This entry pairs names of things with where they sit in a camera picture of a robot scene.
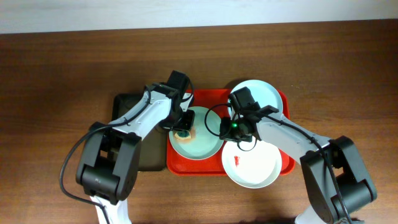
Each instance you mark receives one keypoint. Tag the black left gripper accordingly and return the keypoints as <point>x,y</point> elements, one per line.
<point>185,121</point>

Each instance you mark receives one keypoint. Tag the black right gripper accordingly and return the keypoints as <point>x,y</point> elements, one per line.
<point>232,133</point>

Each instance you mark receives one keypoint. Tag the green yellow sponge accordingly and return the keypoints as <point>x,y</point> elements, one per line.
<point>185,136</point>

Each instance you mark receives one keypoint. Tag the pale green plate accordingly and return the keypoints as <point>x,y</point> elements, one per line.
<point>204,145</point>

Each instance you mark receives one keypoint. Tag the white plate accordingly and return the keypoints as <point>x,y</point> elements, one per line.
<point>252,165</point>

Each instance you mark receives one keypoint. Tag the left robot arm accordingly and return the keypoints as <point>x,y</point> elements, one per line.
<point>109,163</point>

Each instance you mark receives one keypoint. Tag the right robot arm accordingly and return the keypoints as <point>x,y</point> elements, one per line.
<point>336,179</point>

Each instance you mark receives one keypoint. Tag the red plastic tray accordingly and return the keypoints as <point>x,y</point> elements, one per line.
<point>212,166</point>

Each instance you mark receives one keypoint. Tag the black rectangular tray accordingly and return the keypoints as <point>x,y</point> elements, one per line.
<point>154,146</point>

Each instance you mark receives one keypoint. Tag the light blue plate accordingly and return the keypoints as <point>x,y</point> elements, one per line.
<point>263,93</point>

